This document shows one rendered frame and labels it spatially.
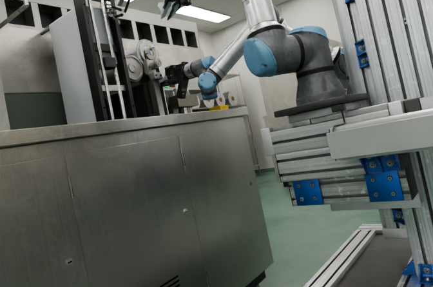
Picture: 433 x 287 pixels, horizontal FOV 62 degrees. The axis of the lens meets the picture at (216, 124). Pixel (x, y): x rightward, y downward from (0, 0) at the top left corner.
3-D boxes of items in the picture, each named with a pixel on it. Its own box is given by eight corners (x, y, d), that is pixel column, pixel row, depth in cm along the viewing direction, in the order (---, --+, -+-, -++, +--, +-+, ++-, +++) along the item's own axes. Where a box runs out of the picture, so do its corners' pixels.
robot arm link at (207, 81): (288, 7, 148) (211, 97, 147) (284, 16, 159) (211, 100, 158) (267, -11, 149) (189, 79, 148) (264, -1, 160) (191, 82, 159)
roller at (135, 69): (125, 79, 163) (120, 53, 163) (93, 93, 178) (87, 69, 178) (145, 80, 172) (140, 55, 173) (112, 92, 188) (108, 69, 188)
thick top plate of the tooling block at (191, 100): (179, 106, 183) (176, 95, 183) (128, 121, 206) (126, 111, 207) (198, 105, 196) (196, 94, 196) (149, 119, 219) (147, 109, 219)
